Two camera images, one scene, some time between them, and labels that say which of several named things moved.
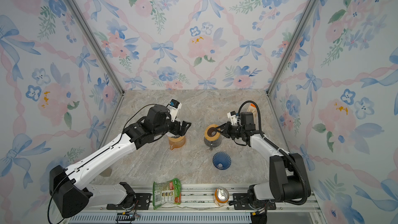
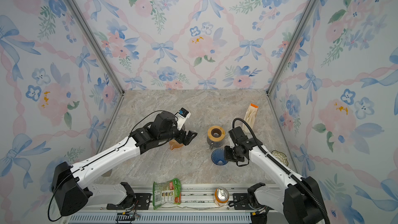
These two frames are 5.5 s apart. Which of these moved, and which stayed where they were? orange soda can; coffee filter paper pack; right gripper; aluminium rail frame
Moved: right gripper
Stayed: orange soda can; aluminium rail frame; coffee filter paper pack
